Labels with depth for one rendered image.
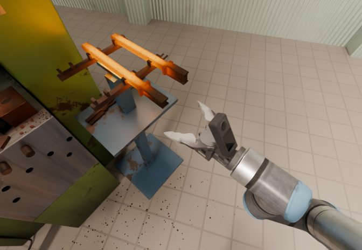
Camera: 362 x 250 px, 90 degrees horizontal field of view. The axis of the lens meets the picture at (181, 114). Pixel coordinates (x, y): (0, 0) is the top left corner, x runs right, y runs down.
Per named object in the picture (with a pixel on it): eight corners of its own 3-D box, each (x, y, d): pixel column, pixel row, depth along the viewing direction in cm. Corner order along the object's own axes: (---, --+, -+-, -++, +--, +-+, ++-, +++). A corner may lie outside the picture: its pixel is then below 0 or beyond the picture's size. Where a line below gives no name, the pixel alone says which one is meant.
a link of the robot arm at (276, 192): (285, 228, 43) (309, 224, 35) (238, 191, 48) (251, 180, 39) (299, 196, 47) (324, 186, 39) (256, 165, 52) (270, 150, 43)
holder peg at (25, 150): (37, 153, 64) (32, 150, 62) (29, 159, 63) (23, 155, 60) (32, 146, 65) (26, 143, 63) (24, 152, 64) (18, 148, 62)
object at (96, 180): (120, 182, 141) (98, 161, 102) (78, 228, 123) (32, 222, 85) (78, 143, 161) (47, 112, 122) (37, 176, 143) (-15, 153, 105)
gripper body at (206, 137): (192, 150, 54) (226, 176, 49) (194, 136, 47) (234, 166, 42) (207, 133, 57) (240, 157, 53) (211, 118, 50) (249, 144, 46)
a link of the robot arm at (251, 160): (251, 180, 40) (270, 150, 44) (232, 166, 41) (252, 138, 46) (240, 190, 47) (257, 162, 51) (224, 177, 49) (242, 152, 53)
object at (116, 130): (178, 101, 92) (178, 98, 91) (115, 158, 75) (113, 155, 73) (138, 75, 104) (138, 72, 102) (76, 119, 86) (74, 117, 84)
